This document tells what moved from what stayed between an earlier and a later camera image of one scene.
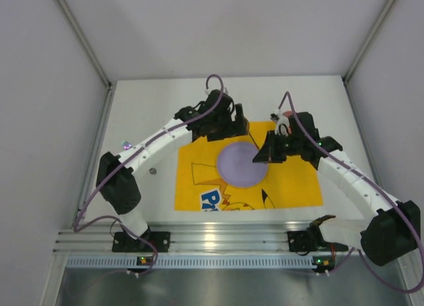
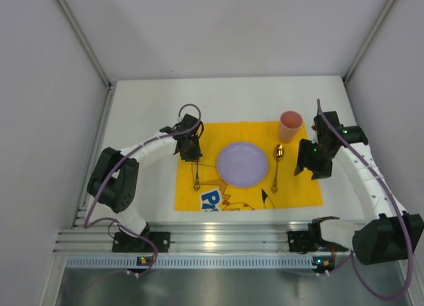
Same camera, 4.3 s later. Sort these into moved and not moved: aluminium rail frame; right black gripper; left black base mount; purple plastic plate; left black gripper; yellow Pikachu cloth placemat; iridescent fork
Moved: iridescent fork; left black gripper; right black gripper
Not moved: yellow Pikachu cloth placemat; left black base mount; purple plastic plate; aluminium rail frame
